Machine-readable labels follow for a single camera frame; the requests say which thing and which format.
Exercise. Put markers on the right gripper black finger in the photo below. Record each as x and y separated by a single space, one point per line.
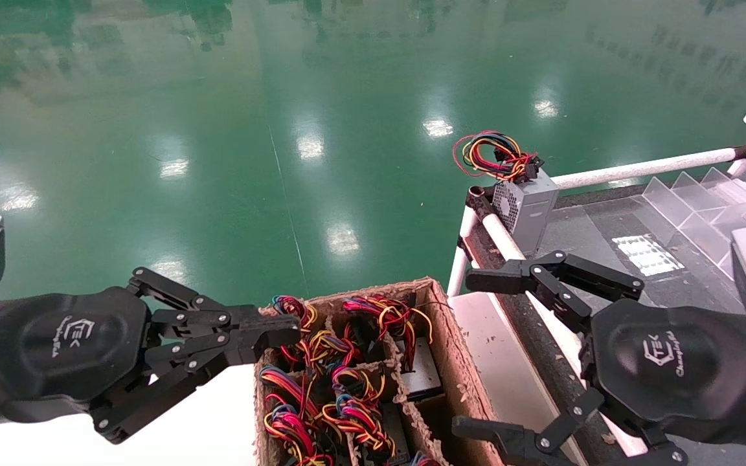
522 446
557 278

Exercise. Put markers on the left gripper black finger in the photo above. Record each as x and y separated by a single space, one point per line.
185 378
204 317

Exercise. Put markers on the white pipe rack frame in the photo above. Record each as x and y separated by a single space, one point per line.
638 168

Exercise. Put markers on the clear acrylic divider tray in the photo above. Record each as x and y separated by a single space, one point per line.
703 207

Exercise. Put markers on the brown cardboard divider box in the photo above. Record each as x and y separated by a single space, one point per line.
457 362

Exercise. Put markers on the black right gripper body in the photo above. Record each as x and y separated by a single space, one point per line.
671 362

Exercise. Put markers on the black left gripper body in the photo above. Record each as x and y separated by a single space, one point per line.
62 343

